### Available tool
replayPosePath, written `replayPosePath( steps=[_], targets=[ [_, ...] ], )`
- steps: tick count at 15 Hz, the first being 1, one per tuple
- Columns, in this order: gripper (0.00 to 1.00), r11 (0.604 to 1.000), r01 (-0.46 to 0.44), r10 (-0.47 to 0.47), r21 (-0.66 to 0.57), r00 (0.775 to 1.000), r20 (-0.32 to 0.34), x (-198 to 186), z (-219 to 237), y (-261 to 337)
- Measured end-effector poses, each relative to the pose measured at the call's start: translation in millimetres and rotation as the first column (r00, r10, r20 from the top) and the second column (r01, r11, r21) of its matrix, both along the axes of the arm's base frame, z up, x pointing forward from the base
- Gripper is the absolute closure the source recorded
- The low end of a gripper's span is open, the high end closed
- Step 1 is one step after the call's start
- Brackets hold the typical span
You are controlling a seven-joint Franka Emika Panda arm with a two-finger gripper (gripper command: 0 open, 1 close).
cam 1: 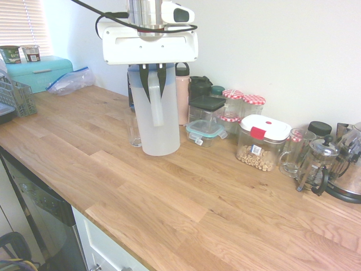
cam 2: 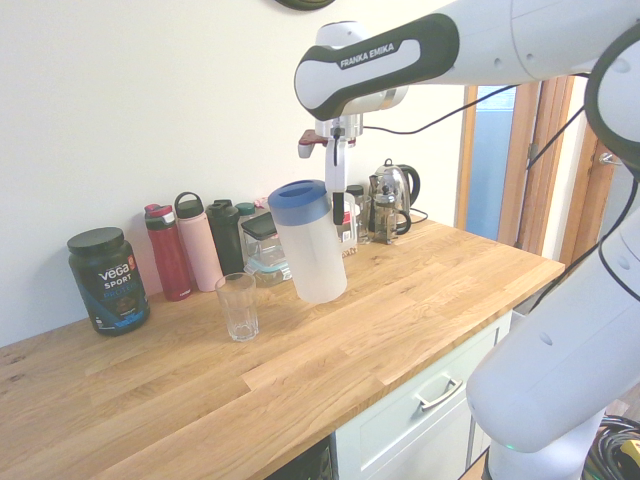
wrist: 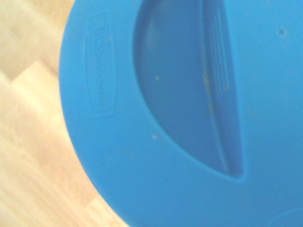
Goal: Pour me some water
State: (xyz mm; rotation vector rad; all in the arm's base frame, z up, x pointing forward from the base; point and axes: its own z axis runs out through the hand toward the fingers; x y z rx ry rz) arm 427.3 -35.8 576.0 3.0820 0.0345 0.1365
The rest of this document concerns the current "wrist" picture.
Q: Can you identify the blue plastic pitcher lid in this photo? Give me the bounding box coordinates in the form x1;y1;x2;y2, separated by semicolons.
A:
59;0;303;227

